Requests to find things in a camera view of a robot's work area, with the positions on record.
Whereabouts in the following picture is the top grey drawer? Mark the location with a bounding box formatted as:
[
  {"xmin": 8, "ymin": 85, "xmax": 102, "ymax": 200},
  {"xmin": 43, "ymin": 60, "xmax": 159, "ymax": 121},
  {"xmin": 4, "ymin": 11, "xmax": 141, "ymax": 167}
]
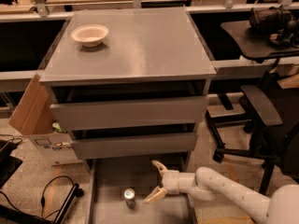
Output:
[{"xmin": 50, "ymin": 96, "xmax": 208, "ymax": 131}]

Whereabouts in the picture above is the black device on desk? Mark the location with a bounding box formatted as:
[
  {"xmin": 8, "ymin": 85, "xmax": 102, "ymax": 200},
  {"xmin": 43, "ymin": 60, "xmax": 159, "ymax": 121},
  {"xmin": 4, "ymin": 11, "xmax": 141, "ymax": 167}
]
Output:
[{"xmin": 249, "ymin": 7, "xmax": 299, "ymax": 48}]

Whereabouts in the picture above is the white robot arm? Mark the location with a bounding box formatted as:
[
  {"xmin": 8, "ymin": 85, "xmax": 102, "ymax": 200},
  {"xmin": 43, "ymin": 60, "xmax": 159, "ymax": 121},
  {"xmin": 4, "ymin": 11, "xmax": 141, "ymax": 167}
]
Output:
[{"xmin": 144, "ymin": 160, "xmax": 299, "ymax": 224}]

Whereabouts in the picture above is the black side desk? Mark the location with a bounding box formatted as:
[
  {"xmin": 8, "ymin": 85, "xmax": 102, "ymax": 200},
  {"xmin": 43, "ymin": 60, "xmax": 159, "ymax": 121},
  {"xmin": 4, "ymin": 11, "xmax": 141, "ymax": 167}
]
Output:
[{"xmin": 221, "ymin": 21, "xmax": 299, "ymax": 61}]

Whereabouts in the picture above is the black cable on floor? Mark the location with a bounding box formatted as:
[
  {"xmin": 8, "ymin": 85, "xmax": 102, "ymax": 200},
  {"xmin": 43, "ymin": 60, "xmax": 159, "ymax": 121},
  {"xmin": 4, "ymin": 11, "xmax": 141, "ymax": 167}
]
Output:
[{"xmin": 0, "ymin": 175, "xmax": 85, "ymax": 224}]

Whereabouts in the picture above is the silver redbull can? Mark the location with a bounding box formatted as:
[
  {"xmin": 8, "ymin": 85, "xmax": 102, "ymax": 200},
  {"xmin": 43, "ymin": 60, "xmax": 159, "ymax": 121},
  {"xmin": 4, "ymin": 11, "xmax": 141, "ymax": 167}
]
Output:
[{"xmin": 123, "ymin": 188, "xmax": 135, "ymax": 209}]

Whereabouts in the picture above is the white paper bowl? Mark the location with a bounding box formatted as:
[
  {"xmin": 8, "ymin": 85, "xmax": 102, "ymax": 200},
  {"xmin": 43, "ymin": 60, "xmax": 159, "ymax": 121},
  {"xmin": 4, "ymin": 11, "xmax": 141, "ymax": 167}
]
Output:
[{"xmin": 71, "ymin": 24, "xmax": 109, "ymax": 48}]

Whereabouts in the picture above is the bottom grey open drawer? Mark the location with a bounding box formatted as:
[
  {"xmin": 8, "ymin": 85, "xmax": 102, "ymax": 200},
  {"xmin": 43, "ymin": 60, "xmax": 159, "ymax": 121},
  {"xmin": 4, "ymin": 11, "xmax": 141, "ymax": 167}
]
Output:
[{"xmin": 85, "ymin": 154, "xmax": 196, "ymax": 224}]

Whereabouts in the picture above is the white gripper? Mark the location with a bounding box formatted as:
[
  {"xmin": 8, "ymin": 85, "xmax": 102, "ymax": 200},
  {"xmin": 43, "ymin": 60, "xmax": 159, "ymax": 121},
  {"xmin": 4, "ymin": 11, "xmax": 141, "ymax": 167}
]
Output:
[{"xmin": 144, "ymin": 160, "xmax": 188, "ymax": 204}]

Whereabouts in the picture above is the brown cardboard box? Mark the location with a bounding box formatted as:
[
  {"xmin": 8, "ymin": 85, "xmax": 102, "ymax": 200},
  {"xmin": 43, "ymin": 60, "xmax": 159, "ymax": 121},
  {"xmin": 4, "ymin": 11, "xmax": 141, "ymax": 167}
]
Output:
[{"xmin": 8, "ymin": 75, "xmax": 80, "ymax": 165}]

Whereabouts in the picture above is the black equipment at left edge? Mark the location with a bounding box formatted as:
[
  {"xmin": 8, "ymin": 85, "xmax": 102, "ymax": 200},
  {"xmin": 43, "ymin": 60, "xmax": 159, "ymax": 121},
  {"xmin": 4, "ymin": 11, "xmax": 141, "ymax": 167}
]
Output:
[{"xmin": 0, "ymin": 137, "xmax": 22, "ymax": 188}]

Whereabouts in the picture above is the grey drawer cabinet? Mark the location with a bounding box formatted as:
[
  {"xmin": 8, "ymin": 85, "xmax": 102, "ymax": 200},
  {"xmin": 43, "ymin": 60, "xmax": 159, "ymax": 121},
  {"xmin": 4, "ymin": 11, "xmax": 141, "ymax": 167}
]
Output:
[{"xmin": 39, "ymin": 7, "xmax": 217, "ymax": 173}]

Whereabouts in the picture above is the middle grey drawer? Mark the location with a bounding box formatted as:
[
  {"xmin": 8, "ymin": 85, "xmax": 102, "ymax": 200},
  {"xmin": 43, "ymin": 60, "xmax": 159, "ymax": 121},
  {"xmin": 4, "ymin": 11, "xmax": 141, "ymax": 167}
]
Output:
[{"xmin": 72, "ymin": 133, "xmax": 197, "ymax": 160}]

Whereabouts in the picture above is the black office chair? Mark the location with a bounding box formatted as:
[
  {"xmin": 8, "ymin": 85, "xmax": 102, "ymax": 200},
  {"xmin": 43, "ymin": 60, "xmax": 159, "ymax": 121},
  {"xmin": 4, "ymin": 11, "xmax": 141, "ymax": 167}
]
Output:
[{"xmin": 206, "ymin": 69, "xmax": 299, "ymax": 194}]

